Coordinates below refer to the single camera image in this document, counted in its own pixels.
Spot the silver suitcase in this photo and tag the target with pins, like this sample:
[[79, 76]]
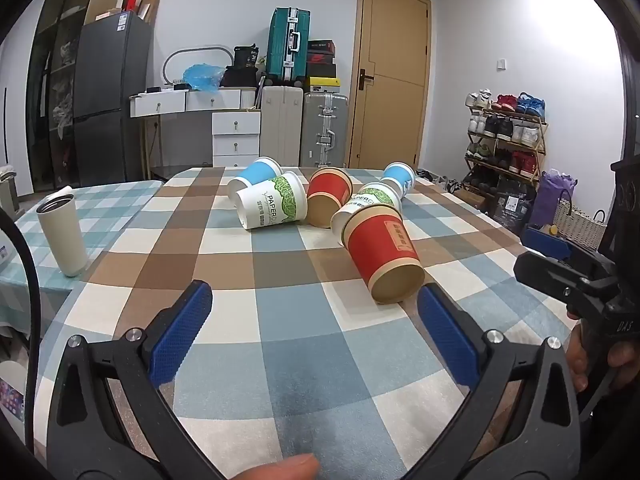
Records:
[[325, 130]]

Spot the woven basket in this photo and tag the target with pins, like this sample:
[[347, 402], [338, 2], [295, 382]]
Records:
[[580, 222]]

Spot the red paper cup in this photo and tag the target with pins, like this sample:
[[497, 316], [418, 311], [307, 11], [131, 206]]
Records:
[[327, 195], [385, 255]]

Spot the purple bag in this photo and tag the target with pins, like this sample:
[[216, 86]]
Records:
[[552, 195]]

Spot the person's left hand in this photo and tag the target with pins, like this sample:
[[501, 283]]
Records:
[[280, 467]]

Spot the white green-print paper cup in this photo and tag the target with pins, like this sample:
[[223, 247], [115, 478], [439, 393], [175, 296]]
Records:
[[367, 201], [272, 202]]

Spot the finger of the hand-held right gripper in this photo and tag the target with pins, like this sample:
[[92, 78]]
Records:
[[545, 243], [545, 271]]

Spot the white dressing table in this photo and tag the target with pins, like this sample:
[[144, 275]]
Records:
[[190, 101]]

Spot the blue paper cup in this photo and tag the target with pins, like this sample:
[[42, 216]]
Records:
[[400, 176], [255, 172]]

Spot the dark grey refrigerator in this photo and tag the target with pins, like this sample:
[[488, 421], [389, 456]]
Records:
[[110, 100]]

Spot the blue plastic bag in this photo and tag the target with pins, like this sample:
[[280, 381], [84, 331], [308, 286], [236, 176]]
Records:
[[202, 77]]

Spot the red black shoe box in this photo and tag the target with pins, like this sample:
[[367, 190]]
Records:
[[321, 65]]

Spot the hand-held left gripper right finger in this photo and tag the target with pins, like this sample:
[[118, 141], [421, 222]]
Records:
[[447, 341]]

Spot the yellow shoe box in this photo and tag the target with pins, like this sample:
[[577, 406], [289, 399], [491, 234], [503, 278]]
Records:
[[323, 84]]

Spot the wooden door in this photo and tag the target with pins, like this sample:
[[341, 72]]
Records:
[[390, 85]]

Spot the cardboard box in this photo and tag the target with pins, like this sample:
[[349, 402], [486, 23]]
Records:
[[151, 5]]

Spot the white drawer unit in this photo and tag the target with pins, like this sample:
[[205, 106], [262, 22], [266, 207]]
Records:
[[236, 140]]

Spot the white steel tumbler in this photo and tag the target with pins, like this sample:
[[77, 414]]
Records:
[[62, 235]]

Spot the smartphone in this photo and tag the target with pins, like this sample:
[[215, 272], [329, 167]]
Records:
[[11, 401]]

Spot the black glass-door cabinet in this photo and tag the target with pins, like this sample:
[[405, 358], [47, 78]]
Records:
[[52, 85]]

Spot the wooden shoe rack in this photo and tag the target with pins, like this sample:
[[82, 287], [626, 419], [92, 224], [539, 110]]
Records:
[[541, 160]]

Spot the oval mirror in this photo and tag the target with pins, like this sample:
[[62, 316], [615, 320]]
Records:
[[172, 57]]

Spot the black printed bag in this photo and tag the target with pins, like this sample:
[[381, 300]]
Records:
[[512, 205]]

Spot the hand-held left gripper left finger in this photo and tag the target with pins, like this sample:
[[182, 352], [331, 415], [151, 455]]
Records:
[[182, 331]]

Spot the beige suitcase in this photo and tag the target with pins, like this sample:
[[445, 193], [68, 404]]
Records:
[[281, 125]]

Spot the teal checked tablecloth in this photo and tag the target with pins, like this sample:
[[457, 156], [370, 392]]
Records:
[[115, 205]]

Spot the teal suitcase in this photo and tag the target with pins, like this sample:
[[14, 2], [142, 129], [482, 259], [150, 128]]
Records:
[[287, 45]]

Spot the person's right hand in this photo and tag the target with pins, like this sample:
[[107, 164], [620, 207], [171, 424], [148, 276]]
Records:
[[580, 360]]

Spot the shoe rack with shoes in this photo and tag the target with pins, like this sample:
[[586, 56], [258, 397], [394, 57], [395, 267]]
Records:
[[505, 130]]

